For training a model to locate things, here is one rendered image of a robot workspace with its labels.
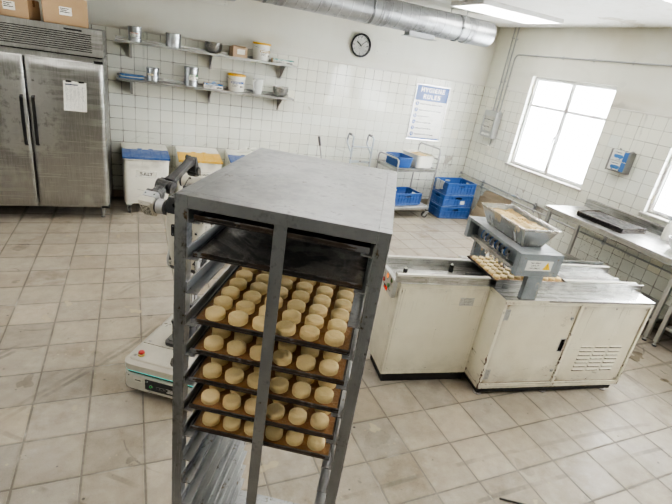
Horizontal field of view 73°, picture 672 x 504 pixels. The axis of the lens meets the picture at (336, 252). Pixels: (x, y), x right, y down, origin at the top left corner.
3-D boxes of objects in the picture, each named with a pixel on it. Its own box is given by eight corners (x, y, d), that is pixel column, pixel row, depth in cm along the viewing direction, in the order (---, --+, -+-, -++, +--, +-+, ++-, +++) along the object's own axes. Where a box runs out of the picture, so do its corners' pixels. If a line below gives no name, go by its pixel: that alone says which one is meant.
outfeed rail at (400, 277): (631, 288, 356) (635, 281, 354) (634, 290, 354) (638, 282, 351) (394, 280, 305) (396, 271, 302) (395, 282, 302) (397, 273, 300)
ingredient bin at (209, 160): (178, 214, 588) (179, 156, 559) (173, 199, 641) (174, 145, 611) (220, 215, 610) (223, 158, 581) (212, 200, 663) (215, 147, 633)
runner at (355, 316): (368, 234, 164) (369, 227, 163) (375, 236, 163) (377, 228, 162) (347, 326, 105) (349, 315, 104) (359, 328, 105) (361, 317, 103)
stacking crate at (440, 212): (454, 211, 803) (457, 200, 795) (468, 219, 769) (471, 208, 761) (425, 210, 781) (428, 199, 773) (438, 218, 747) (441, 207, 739)
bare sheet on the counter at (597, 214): (577, 211, 537) (577, 210, 536) (599, 211, 553) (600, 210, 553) (623, 230, 487) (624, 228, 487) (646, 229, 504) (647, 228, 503)
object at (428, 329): (443, 354, 383) (471, 258, 348) (462, 381, 353) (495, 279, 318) (365, 355, 365) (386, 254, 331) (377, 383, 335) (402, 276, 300)
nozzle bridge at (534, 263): (493, 256, 376) (505, 218, 362) (548, 301, 311) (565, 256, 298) (457, 255, 367) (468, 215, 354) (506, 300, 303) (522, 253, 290)
